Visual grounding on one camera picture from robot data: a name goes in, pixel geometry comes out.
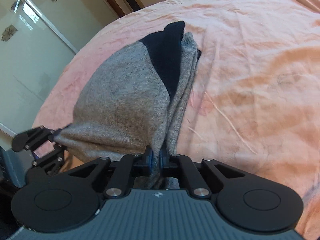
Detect grey and navy knit sweater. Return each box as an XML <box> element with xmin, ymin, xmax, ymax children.
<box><xmin>55</xmin><ymin>21</ymin><xmax>201</xmax><ymax>189</ymax></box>

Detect pink bed sheet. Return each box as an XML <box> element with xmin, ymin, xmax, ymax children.
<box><xmin>34</xmin><ymin>0</ymin><xmax>319</xmax><ymax>239</ymax></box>

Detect glass sliding wardrobe door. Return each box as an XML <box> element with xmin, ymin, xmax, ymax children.
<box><xmin>1</xmin><ymin>0</ymin><xmax>118</xmax><ymax>149</ymax></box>

